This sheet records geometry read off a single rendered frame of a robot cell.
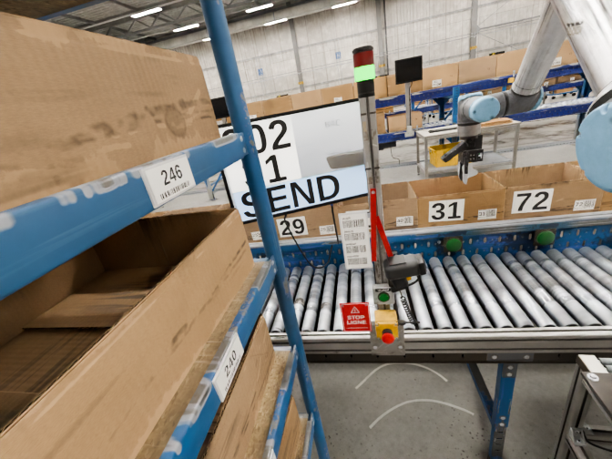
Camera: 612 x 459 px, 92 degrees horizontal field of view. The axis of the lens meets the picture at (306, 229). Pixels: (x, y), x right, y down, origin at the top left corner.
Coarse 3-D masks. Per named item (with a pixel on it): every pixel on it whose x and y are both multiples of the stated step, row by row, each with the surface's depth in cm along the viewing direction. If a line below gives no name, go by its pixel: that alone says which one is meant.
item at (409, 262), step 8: (392, 256) 91; (400, 256) 90; (408, 256) 89; (416, 256) 89; (384, 264) 90; (392, 264) 87; (400, 264) 87; (408, 264) 86; (416, 264) 85; (424, 264) 85; (384, 272) 89; (392, 272) 87; (400, 272) 87; (408, 272) 86; (416, 272) 86; (424, 272) 86; (392, 280) 91; (400, 280) 90; (392, 288) 92; (400, 288) 90
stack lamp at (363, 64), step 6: (354, 54) 71; (360, 54) 70; (366, 54) 70; (372, 54) 71; (354, 60) 72; (360, 60) 71; (366, 60) 70; (372, 60) 71; (354, 66) 73; (360, 66) 71; (366, 66) 71; (372, 66) 72; (354, 72) 73; (360, 72) 72; (366, 72) 72; (372, 72) 72; (360, 78) 73; (366, 78) 72
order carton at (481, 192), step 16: (480, 176) 161; (416, 192) 171; (432, 192) 169; (448, 192) 168; (464, 192) 138; (480, 192) 137; (496, 192) 136; (464, 208) 142; (480, 208) 140; (496, 208) 139; (432, 224) 148; (448, 224) 146
